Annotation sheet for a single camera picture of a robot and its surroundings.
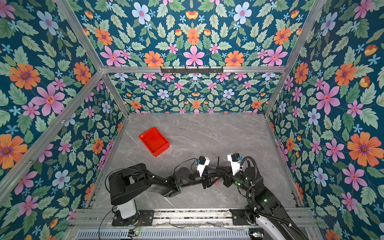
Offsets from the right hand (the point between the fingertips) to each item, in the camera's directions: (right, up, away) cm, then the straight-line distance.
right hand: (217, 168), depth 71 cm
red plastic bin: (-40, +10, +31) cm, 51 cm away
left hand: (+2, -2, 0) cm, 3 cm away
